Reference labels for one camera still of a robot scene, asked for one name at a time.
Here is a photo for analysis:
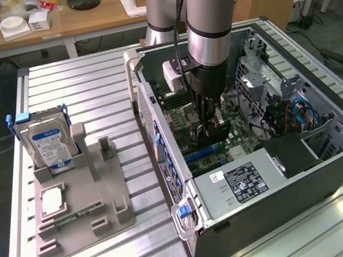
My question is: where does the black open PC case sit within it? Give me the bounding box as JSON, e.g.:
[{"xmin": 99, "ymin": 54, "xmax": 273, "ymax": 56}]
[{"xmin": 121, "ymin": 6, "xmax": 343, "ymax": 257}]

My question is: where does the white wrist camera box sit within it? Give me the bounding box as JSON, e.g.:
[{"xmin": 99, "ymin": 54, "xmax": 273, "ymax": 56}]
[{"xmin": 160, "ymin": 56, "xmax": 193, "ymax": 95}]

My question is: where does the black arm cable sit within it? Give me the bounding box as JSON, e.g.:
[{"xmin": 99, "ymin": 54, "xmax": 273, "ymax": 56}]
[{"xmin": 166, "ymin": 0, "xmax": 202, "ymax": 92}]

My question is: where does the silver disk bay cage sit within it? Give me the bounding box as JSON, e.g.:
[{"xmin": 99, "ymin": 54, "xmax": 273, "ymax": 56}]
[{"xmin": 228, "ymin": 32, "xmax": 291, "ymax": 124}]

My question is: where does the red data wire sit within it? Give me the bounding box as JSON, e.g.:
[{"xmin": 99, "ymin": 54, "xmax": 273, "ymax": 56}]
[{"xmin": 284, "ymin": 103, "xmax": 306, "ymax": 132}]

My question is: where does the black floor adapter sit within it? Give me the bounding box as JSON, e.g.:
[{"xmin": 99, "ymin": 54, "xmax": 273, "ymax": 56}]
[{"xmin": 295, "ymin": 14, "xmax": 316, "ymax": 32}]

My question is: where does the blue case latch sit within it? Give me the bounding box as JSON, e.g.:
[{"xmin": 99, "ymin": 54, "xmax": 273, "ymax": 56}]
[{"xmin": 177, "ymin": 204, "xmax": 191, "ymax": 221}]

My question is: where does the green RAM stick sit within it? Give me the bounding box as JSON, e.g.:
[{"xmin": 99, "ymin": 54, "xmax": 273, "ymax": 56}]
[{"xmin": 52, "ymin": 205, "xmax": 100, "ymax": 226}]

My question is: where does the CPU socket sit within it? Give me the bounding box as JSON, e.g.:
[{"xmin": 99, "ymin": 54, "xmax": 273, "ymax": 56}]
[{"xmin": 178, "ymin": 101, "xmax": 200, "ymax": 128}]

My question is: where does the silver CPU chip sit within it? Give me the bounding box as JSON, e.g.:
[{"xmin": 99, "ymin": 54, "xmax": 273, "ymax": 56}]
[{"xmin": 38, "ymin": 186, "xmax": 68, "ymax": 218}]

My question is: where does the grey parts rack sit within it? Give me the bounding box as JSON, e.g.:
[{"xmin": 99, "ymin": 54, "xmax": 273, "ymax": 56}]
[{"xmin": 15, "ymin": 115, "xmax": 142, "ymax": 257}]

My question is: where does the white box with red button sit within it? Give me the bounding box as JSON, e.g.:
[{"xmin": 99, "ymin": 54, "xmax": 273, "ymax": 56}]
[{"xmin": 284, "ymin": 0, "xmax": 309, "ymax": 24}]

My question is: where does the blue expansion slot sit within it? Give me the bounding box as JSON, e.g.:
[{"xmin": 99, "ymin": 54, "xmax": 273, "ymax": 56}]
[{"xmin": 183, "ymin": 144, "xmax": 221, "ymax": 164}]

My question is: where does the graphics card with fan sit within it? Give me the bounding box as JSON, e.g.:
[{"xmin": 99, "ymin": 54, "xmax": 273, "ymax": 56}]
[{"xmin": 180, "ymin": 118, "xmax": 235, "ymax": 152}]

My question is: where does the white paper stack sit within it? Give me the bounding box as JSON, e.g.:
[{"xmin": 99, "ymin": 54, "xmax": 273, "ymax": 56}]
[{"xmin": 119, "ymin": 0, "xmax": 150, "ymax": 19}]

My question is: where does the grey case handle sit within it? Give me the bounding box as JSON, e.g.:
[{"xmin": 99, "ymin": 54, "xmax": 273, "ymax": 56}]
[
  {"xmin": 122, "ymin": 48, "xmax": 151, "ymax": 109},
  {"xmin": 168, "ymin": 192, "xmax": 206, "ymax": 243}
]

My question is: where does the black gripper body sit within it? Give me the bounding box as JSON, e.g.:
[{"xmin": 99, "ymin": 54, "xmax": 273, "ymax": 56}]
[{"xmin": 186, "ymin": 56, "xmax": 235, "ymax": 104}]

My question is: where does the green motherboard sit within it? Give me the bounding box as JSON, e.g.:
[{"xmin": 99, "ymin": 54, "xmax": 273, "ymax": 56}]
[{"xmin": 151, "ymin": 67, "xmax": 275, "ymax": 184}]

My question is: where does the silver metal bracket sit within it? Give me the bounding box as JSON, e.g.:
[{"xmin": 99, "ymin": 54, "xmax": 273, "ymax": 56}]
[{"xmin": 297, "ymin": 116, "xmax": 343, "ymax": 166}]

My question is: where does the white labelled cardboard box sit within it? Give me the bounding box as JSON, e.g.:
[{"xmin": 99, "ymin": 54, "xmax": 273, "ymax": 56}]
[{"xmin": 26, "ymin": 9, "xmax": 54, "ymax": 33}]

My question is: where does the red packet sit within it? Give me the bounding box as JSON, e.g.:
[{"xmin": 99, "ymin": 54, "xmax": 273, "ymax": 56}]
[{"xmin": 40, "ymin": 0, "xmax": 59, "ymax": 13}]

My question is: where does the grey power supply unit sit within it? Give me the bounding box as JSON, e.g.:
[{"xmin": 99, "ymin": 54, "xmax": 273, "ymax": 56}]
[{"xmin": 189, "ymin": 145, "xmax": 295, "ymax": 225}]

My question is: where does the hard disk with blue rails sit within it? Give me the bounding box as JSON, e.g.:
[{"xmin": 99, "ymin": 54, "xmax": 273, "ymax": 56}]
[{"xmin": 4, "ymin": 100, "xmax": 84, "ymax": 180}]

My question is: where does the white round plastic holder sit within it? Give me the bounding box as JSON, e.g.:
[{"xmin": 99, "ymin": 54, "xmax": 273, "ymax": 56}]
[{"xmin": 0, "ymin": 13, "xmax": 33, "ymax": 42}]

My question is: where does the blue data wire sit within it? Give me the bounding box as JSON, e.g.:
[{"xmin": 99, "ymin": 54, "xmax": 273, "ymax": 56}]
[{"xmin": 290, "ymin": 92, "xmax": 322, "ymax": 131}]

